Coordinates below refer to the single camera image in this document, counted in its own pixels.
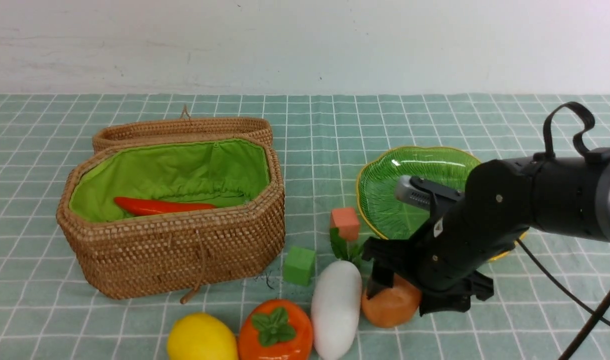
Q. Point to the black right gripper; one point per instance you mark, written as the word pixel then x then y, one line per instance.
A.
pixel 450 246

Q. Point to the woven rattan basket lid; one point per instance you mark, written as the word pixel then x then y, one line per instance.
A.
pixel 129 133

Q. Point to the green glass leaf plate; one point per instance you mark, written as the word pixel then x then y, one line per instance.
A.
pixel 375 185

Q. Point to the green foam cube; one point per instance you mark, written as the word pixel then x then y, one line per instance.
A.
pixel 299 266

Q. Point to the yellow toy lemon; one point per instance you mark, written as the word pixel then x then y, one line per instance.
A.
pixel 201 336

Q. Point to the white toy radish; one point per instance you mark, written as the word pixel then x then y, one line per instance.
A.
pixel 336 302

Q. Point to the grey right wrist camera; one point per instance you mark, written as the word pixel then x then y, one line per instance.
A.
pixel 425 194

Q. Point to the orange toy persimmon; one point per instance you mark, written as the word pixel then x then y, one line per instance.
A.
pixel 277 329

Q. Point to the woven rattan basket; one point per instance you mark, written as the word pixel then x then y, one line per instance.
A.
pixel 126 256

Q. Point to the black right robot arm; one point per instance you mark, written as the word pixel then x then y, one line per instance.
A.
pixel 569 196

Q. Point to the brown toy potato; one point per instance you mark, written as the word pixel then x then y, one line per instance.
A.
pixel 392 306

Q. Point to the orange toy carrot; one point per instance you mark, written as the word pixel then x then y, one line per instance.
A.
pixel 145 207

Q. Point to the orange foam cube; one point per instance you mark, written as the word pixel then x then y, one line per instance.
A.
pixel 346 221

